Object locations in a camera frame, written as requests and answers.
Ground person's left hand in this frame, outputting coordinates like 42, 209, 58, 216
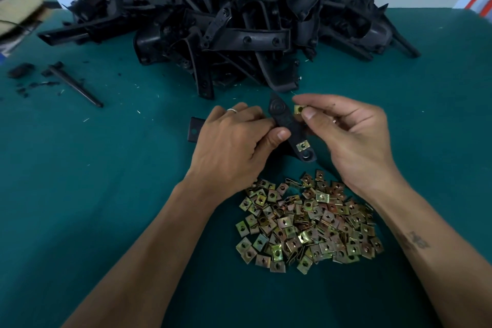
182, 101, 293, 206

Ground person's right hand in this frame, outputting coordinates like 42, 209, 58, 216
292, 93, 404, 202

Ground black plastic bracket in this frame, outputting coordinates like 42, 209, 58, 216
384, 16, 421, 58
188, 92, 318, 163

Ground pile of brass clip nuts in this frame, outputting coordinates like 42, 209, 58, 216
234, 172, 385, 275

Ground pile of black plastic brackets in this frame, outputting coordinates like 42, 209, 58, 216
38, 0, 421, 100

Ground person's right forearm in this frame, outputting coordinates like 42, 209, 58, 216
369, 178, 492, 328

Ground person's left forearm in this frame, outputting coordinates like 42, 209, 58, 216
63, 181, 224, 328

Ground green table cloth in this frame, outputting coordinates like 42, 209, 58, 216
0, 7, 492, 328

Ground thin black plastic strip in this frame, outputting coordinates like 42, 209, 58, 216
42, 63, 103, 108

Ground small black plastic scrap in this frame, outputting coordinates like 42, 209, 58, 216
8, 63, 35, 79

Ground brown cardboard piece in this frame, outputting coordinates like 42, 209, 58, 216
0, 0, 51, 36

